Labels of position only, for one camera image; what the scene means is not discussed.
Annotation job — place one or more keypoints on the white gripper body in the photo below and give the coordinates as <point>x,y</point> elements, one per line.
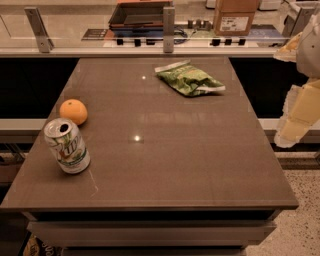
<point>310,53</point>

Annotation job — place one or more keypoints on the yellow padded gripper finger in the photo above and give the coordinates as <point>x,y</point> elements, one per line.
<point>288,52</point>
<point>301,110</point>

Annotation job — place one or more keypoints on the green jalapeno chip bag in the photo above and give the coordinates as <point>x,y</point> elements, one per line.
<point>188,80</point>

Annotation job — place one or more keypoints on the white green 7up can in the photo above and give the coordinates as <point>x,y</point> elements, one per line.
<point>67,145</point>

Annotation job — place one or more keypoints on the snack bag under table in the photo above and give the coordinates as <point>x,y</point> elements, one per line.
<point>35,247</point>

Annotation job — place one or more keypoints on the cardboard box with label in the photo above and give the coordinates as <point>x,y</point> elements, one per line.
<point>234,17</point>

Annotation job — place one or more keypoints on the dark open tray box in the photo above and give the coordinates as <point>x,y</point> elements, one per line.
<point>139,13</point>

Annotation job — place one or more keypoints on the orange fruit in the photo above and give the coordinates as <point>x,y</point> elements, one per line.
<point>74,110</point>

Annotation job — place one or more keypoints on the right metal glass bracket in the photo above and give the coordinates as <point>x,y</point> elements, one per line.
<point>298,16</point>

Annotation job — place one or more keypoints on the metal glass bracket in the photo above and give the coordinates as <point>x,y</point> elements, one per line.
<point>44,43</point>
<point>168,29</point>
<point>298,16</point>

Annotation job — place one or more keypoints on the middle metal glass bracket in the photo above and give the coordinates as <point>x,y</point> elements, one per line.
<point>168,29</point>

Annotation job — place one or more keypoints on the left metal glass bracket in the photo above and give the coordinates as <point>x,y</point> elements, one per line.
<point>44,43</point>

